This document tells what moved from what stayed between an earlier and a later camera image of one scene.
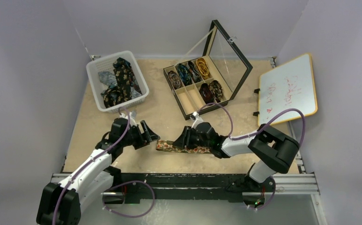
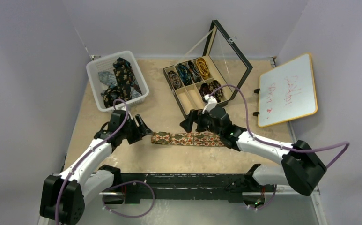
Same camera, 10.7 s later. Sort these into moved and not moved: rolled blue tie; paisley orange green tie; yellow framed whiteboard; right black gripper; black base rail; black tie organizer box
Moved: paisley orange green tie; right black gripper
Not moved: black base rail; black tie organizer box; rolled blue tie; yellow framed whiteboard
